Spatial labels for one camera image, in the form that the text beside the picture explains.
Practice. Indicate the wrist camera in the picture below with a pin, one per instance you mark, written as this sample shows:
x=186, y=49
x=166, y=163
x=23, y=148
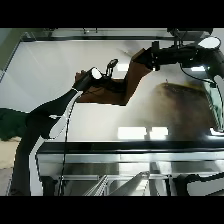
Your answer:
x=155, y=45
x=112, y=63

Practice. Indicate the beige garment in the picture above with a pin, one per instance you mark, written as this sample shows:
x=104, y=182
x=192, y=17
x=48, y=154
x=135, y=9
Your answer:
x=7, y=153

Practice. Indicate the pale green garment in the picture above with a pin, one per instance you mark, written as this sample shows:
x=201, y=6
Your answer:
x=215, y=106

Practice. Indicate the dark green garment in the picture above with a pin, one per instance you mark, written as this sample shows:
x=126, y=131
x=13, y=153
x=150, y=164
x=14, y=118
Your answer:
x=11, y=123

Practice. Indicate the brown shirt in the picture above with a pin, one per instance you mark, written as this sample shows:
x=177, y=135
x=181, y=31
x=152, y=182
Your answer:
x=133, y=80

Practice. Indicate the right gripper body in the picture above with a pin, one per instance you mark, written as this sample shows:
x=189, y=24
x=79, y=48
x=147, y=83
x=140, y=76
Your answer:
x=151, y=60

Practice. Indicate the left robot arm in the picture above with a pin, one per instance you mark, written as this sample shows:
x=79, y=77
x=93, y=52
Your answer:
x=50, y=113

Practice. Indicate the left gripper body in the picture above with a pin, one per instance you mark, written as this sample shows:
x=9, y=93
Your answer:
x=111, y=85

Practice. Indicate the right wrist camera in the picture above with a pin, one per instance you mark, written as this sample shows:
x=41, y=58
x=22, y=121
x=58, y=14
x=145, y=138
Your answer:
x=155, y=45

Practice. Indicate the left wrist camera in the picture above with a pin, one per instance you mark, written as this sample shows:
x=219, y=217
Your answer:
x=112, y=63

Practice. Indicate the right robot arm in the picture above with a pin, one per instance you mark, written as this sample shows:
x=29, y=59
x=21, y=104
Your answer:
x=186, y=55

